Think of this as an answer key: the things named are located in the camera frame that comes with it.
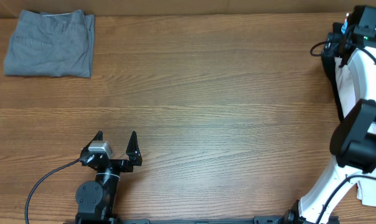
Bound black garment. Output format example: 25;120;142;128
321;22;349;121

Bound beige khaki shorts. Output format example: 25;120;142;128
334;57;376;207

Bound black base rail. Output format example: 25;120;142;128
65;216;286;224

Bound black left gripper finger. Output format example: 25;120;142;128
87;131;103;147
126;131;143;166

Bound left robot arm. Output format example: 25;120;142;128
75;131;143;223

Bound folded grey shorts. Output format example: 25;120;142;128
4;9;95;78

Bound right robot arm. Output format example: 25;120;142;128
266;5;376;224

